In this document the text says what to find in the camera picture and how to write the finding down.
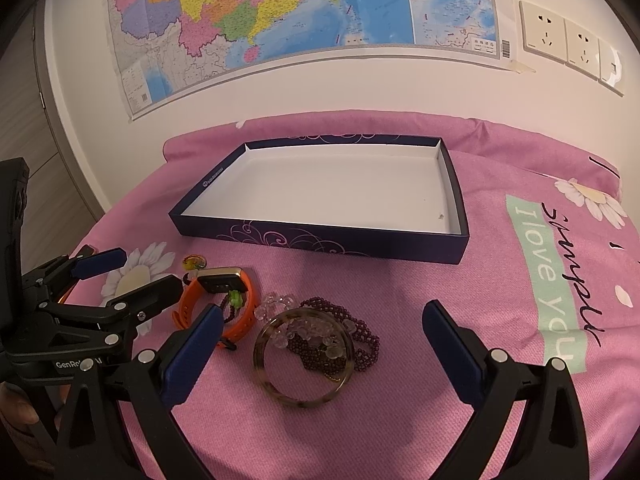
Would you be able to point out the tortoiseshell bangle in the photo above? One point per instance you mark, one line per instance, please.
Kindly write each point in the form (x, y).
(304, 358)

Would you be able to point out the colourful wall map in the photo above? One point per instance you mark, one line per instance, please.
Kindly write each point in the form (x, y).
(166, 49)

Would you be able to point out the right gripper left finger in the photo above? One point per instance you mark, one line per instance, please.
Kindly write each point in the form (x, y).
(158, 380)

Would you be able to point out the person's left hand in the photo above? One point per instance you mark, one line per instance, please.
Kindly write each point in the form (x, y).
(15, 409)

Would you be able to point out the pink floral bed sheet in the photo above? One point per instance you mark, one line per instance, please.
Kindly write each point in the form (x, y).
(551, 269)

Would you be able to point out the orange smart watch band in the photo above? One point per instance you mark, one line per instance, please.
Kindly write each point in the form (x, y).
(238, 296)

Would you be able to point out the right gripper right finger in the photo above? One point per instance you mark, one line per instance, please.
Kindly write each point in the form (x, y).
(551, 441)

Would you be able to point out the grey wooden door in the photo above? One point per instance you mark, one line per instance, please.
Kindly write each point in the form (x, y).
(61, 207)

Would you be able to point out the white wall switch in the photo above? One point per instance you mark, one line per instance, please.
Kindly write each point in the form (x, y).
(611, 68)

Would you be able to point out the dark blue shallow box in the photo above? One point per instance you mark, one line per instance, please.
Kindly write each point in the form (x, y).
(383, 196)

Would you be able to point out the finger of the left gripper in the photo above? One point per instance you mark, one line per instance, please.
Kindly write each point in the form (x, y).
(143, 303)
(100, 263)

